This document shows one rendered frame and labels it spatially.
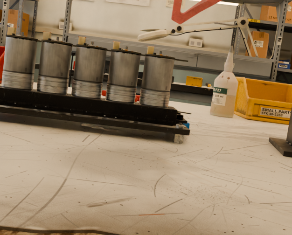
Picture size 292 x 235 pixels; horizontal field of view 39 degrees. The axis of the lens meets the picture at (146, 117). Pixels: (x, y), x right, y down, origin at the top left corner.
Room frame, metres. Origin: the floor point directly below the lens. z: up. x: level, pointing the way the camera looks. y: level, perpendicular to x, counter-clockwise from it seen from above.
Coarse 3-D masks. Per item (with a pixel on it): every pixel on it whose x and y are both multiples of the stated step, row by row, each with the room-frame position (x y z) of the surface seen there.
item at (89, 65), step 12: (84, 48) 0.33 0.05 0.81; (96, 48) 0.33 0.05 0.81; (84, 60) 0.33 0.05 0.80; (96, 60) 0.33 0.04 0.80; (84, 72) 0.33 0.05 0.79; (96, 72) 0.33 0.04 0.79; (72, 84) 0.34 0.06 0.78; (84, 84) 0.33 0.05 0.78; (96, 84) 0.33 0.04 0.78; (84, 96) 0.33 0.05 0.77; (96, 96) 0.33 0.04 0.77
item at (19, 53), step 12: (24, 36) 0.33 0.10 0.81; (12, 48) 0.32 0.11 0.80; (24, 48) 0.33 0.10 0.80; (36, 48) 0.34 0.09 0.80; (12, 60) 0.32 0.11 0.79; (24, 60) 0.33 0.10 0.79; (12, 72) 0.32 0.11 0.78; (24, 72) 0.33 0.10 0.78; (12, 84) 0.32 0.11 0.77; (24, 84) 0.33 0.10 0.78
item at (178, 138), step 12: (0, 108) 0.28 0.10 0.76; (12, 108) 0.28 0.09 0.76; (24, 108) 0.29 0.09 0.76; (36, 108) 0.30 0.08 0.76; (48, 108) 0.31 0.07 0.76; (60, 108) 0.32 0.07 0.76; (72, 120) 0.29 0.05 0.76; (84, 120) 0.29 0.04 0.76; (96, 120) 0.29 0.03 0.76; (108, 120) 0.29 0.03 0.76; (120, 120) 0.29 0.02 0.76; (132, 120) 0.30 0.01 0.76; (144, 120) 0.31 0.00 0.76; (156, 120) 0.32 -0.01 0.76; (168, 132) 0.29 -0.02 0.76; (180, 132) 0.29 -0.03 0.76
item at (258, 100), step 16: (240, 80) 0.65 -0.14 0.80; (256, 80) 0.70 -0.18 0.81; (240, 96) 0.64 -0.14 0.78; (256, 96) 0.70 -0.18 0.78; (272, 96) 0.71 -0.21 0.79; (288, 96) 0.70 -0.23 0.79; (240, 112) 0.63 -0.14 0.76; (256, 112) 0.59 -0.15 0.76; (272, 112) 0.59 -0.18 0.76; (288, 112) 0.59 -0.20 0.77
